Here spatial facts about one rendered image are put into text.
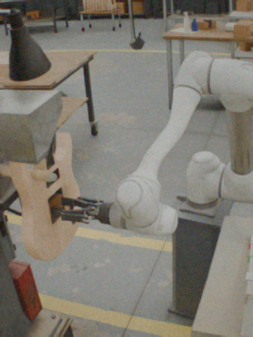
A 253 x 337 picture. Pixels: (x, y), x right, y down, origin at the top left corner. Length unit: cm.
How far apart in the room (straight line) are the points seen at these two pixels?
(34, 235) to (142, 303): 132
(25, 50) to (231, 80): 68
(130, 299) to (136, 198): 152
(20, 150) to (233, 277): 76
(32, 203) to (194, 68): 72
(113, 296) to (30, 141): 168
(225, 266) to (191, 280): 87
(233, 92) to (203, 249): 90
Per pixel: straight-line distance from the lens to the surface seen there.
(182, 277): 230
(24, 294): 203
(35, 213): 139
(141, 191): 116
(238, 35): 471
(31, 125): 108
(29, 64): 126
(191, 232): 209
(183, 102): 149
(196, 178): 196
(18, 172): 131
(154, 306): 257
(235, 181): 187
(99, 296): 266
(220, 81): 150
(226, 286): 138
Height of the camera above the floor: 190
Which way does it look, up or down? 30 degrees down
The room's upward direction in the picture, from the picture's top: 5 degrees counter-clockwise
